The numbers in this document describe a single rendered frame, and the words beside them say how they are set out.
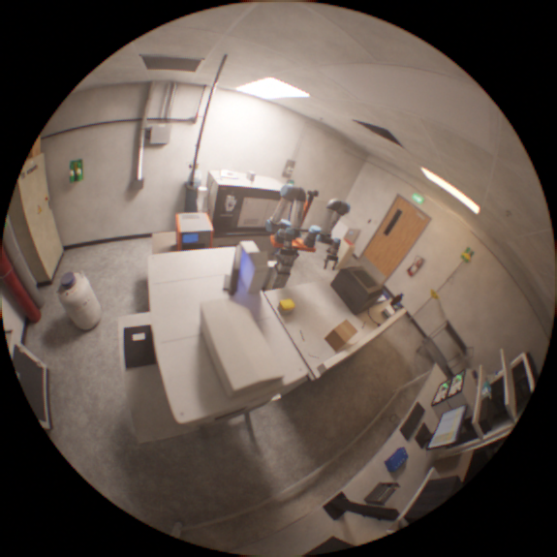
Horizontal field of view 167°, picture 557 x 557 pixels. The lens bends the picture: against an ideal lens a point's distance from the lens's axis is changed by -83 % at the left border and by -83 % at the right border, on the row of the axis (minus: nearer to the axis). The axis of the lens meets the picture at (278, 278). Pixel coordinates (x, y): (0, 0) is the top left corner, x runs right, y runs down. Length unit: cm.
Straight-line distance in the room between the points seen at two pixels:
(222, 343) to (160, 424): 81
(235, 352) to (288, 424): 177
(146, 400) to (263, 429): 132
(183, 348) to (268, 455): 170
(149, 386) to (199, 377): 64
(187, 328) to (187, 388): 25
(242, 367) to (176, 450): 170
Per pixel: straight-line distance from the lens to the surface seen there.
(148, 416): 131
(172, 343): 80
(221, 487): 224
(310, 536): 160
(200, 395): 72
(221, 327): 66
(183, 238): 200
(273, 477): 229
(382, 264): 517
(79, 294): 246
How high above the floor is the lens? 215
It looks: 39 degrees down
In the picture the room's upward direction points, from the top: 24 degrees clockwise
